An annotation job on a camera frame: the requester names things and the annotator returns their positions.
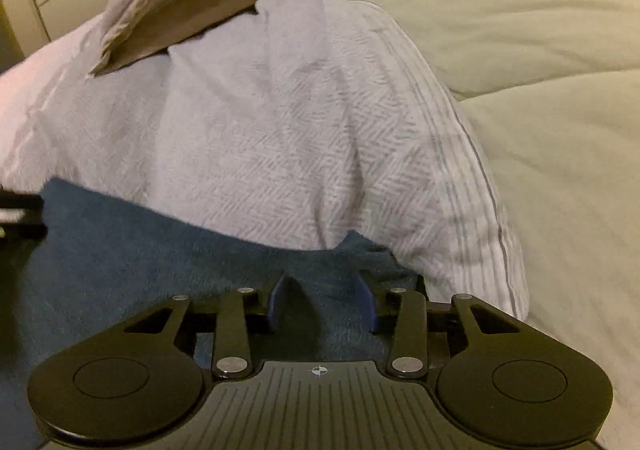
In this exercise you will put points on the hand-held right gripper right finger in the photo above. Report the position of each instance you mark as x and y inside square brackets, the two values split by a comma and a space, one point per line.
[367, 305]

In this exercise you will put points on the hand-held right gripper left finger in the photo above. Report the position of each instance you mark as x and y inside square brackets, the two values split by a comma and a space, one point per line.
[276, 305]

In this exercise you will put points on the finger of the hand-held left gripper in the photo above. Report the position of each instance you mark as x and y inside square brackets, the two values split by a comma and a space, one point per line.
[22, 202]

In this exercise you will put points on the blue jeans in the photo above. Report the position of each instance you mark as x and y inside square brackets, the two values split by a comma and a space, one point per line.
[150, 255]

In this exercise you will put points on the pink grey bed blanket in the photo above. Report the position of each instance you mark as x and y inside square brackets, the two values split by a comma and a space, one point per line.
[275, 139]

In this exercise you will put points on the cream duvet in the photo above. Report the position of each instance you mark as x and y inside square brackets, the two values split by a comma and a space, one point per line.
[550, 79]

